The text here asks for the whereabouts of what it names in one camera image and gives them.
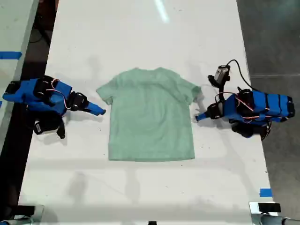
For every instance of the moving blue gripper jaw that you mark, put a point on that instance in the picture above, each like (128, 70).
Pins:
(202, 117)
(92, 112)

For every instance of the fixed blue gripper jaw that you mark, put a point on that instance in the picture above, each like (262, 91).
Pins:
(204, 114)
(96, 107)

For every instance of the pale green T-shirt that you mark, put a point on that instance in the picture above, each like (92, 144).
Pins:
(150, 122)

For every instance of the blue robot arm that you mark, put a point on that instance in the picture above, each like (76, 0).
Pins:
(35, 93)
(264, 105)

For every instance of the long blue tape strip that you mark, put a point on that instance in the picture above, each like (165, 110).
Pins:
(10, 55)

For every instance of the short blue tape strip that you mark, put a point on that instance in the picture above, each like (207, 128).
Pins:
(265, 192)

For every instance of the small black box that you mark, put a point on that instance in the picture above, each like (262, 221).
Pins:
(269, 207)
(25, 209)

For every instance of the small black clip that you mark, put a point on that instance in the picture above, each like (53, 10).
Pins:
(152, 222)

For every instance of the grey pipe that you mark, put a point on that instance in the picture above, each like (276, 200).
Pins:
(272, 220)
(16, 221)

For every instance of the short black camera stalk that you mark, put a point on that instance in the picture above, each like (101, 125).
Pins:
(61, 130)
(221, 90)

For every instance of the black grey camera box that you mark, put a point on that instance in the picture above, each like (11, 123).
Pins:
(220, 75)

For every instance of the black camera box white label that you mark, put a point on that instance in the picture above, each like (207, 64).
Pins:
(45, 126)

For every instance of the shiny metal bracket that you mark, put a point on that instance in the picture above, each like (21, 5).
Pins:
(39, 212)
(252, 207)

